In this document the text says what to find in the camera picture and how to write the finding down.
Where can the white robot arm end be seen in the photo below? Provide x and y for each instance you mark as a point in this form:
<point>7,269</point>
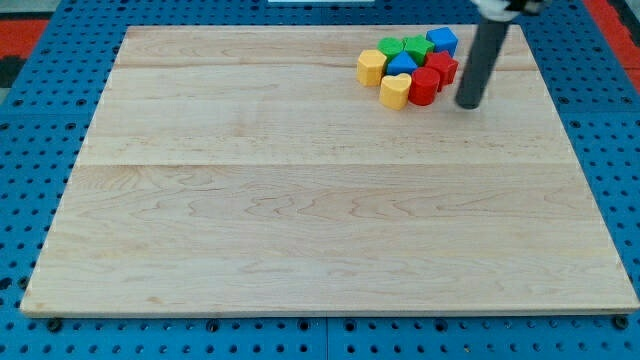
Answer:
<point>508,10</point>

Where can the light wooden board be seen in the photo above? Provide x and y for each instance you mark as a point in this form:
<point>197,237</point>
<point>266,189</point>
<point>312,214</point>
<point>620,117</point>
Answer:
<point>242,171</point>

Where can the yellow heart block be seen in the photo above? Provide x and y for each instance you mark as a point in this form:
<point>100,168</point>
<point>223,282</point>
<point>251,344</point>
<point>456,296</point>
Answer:
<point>394,91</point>

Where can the yellow hexagon block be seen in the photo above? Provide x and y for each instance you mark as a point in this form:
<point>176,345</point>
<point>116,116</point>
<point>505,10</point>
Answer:
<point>370,67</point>

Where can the blue triangle block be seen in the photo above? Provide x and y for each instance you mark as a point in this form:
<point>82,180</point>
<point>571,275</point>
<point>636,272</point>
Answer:
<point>402,63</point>

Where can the red cylinder block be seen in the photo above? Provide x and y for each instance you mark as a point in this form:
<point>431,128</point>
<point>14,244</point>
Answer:
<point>424,86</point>

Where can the green cylinder block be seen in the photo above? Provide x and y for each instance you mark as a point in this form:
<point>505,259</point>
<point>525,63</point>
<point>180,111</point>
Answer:
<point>390,47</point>

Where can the green star block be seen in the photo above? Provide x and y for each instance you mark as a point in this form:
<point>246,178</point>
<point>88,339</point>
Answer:
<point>417,48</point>

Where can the red star block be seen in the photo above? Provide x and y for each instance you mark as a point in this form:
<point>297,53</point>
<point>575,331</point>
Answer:
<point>445,65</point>

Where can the blue cube block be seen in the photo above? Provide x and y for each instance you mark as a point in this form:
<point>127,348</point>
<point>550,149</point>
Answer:
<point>444,40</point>

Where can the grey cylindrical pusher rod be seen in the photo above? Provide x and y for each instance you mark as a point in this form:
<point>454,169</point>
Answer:
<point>485,48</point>

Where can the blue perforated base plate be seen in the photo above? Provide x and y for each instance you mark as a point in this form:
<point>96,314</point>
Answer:
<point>50,105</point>

